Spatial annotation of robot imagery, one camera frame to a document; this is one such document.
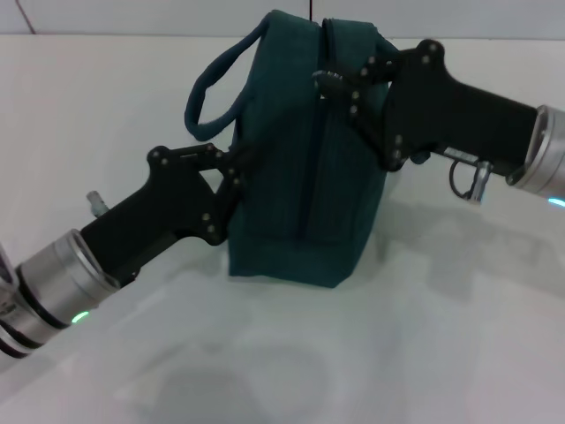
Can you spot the dark teal insulated bag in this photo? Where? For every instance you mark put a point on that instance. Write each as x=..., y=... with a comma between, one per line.
x=300, y=176

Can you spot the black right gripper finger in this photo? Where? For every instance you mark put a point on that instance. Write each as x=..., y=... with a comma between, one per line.
x=348, y=88
x=371, y=128

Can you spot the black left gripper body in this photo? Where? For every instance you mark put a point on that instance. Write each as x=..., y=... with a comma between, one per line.
x=163, y=212

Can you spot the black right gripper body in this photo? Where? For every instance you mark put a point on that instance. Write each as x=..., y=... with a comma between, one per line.
x=450, y=115

